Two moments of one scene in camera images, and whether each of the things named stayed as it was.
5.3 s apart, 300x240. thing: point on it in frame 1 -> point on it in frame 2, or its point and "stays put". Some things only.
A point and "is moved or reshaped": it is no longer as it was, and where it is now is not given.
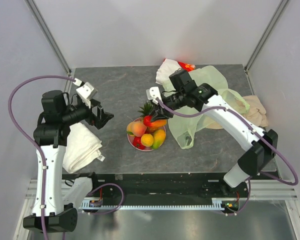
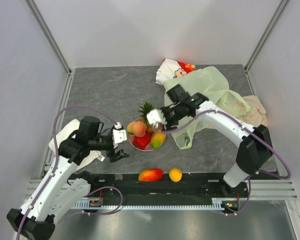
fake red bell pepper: [137, 142] stays put
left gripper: [102, 116] -> [114, 156]
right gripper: [160, 113] -> [169, 123]
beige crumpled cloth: [256, 112] stays put
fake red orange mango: [157, 123] is moved or reshaped
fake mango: [159, 138] stays put
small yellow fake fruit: [147, 140] -> [175, 174]
